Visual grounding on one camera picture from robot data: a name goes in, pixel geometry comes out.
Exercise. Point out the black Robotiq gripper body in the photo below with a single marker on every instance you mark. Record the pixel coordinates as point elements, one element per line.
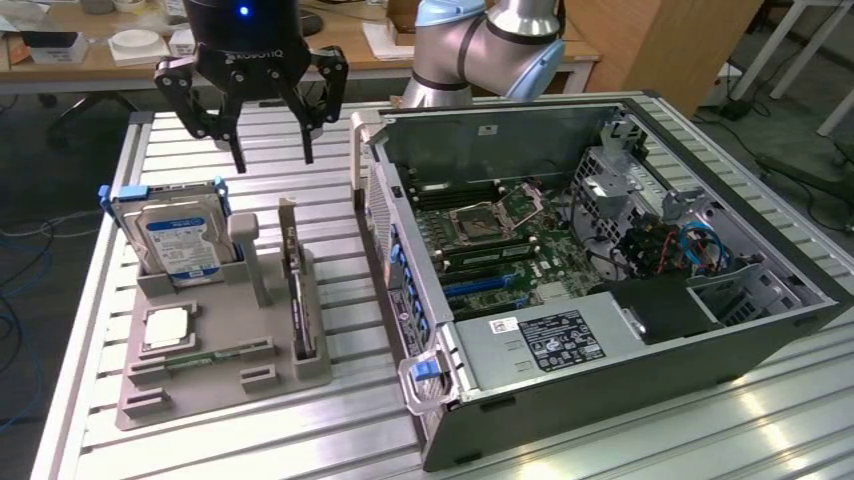
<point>250,45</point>

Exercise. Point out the graphics card with black fan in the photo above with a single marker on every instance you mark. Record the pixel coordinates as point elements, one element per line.
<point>298,300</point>

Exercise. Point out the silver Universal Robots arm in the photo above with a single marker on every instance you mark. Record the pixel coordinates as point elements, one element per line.
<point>461,50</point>

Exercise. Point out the black RAM slot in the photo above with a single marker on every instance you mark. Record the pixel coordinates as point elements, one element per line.
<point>461,190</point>
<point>468,201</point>

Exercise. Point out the blue expansion slot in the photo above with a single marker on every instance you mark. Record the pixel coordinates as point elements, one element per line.
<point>484,285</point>

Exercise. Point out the small white labelled box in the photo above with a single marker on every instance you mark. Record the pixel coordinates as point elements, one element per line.
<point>181,47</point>

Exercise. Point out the white box with round top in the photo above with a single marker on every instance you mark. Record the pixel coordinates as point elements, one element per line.
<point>141,47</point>

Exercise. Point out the white paper stack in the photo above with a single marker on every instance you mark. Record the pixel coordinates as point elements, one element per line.
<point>388,45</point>

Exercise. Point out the wooden desk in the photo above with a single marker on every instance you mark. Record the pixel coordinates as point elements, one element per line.
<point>94,70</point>

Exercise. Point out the dark office chair base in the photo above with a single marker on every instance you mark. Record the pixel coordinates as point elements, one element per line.
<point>70,115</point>

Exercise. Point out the open cardboard box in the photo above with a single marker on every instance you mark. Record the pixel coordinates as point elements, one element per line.
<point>401,12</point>

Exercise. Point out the white box with black top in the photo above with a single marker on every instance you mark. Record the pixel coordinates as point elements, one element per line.
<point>54,47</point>

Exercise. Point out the brown cardboard box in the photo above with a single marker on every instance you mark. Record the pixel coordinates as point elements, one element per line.
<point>14,55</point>

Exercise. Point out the hard disk in blue caddy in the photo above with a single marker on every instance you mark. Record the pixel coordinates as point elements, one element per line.
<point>181,245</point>

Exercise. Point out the CPU socket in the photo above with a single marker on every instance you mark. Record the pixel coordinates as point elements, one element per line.
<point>477,225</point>

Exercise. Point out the metal socket cover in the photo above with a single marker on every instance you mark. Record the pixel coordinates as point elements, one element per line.
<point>524,202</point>

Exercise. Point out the black installed RAM stick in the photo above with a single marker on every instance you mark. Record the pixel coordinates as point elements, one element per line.
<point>491,255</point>

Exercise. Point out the silver perforated drive cage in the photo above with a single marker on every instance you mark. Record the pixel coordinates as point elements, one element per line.
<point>615,190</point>

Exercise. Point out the green motherboard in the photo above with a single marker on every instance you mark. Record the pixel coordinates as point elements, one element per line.
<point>561,250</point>

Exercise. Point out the silver CPU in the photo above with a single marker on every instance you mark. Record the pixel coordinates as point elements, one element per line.
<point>168,327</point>

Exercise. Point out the silver chipset heat sink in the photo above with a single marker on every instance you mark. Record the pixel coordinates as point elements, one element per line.
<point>555,293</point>

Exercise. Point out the wooden cabinet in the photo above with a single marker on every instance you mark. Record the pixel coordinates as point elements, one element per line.
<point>688,50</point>

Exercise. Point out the green RAM stick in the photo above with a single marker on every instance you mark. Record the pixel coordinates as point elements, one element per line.
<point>201,359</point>

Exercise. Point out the blue case latch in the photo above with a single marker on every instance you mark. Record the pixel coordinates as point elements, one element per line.
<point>425,372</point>

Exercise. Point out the black power adapter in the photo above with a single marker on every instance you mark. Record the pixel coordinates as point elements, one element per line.
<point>735,110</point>

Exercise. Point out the grey power supply unit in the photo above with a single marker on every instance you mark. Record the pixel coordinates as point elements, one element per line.
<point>555,345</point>

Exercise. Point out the grey parts rack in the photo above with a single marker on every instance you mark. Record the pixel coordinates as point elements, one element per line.
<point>221,395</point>

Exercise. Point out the black plastic shroud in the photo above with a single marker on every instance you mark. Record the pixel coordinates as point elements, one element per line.
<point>668,310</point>

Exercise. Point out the black chair base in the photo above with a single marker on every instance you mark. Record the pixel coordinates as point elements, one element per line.
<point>801,170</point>

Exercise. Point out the grey disk bay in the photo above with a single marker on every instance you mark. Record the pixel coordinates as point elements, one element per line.
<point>735,295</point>

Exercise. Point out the open black PC case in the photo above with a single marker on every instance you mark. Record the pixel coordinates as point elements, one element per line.
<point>601,400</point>

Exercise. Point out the white table frame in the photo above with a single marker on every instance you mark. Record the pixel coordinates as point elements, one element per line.
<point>805,50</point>

